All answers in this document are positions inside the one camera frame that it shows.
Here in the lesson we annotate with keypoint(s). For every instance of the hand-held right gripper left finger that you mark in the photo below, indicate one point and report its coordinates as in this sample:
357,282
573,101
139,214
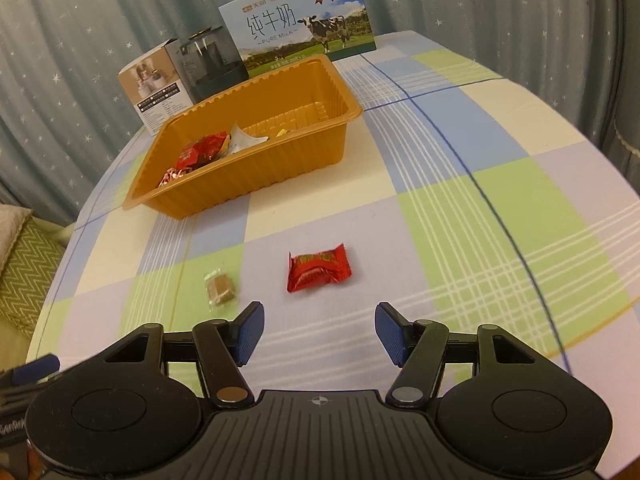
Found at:
250,332

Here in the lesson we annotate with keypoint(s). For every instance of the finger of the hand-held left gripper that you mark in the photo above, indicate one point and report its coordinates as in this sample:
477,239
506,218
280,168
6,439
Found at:
35,367

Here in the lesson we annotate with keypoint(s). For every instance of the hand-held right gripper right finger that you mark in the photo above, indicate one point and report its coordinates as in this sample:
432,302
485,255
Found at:
392,332

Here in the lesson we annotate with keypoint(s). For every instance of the brown candy clear wrapper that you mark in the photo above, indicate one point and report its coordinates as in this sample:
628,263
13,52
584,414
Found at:
221,290

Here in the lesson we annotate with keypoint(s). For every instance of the red packet yellow print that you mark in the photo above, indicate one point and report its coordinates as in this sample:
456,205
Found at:
317,270

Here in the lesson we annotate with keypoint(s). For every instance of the red white striped candy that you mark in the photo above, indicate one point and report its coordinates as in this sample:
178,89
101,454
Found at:
170,177

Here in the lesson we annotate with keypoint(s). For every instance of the orange plastic tray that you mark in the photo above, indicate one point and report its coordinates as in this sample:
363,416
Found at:
280,155

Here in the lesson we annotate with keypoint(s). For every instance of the large red snack packet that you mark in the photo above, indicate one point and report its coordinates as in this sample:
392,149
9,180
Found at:
202,152

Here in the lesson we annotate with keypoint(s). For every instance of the white green snack packet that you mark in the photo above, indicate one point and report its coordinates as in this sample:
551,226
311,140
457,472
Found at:
245,140

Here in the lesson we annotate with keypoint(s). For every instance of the yellow green snack packet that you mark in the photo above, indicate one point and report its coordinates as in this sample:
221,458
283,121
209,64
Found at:
281,133

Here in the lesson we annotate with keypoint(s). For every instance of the green zigzag cushion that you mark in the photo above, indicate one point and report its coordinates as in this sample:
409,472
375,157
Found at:
30,280

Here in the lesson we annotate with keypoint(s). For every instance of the beige pillow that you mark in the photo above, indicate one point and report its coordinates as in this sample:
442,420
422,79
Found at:
10,232

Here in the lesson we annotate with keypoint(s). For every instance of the checked tablecloth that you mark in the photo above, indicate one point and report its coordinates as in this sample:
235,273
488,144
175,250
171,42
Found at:
475,210

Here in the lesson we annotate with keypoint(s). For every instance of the white product box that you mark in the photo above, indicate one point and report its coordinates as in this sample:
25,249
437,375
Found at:
155,95

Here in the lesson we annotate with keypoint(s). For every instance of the grey lace-trimmed cloth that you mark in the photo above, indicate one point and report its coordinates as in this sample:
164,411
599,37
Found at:
622,142

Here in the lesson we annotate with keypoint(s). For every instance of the milk carton box with cow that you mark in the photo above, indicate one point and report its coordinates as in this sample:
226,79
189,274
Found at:
300,25

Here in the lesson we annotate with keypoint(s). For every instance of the grey star-print curtain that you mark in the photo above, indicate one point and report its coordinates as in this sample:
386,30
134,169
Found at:
75,35

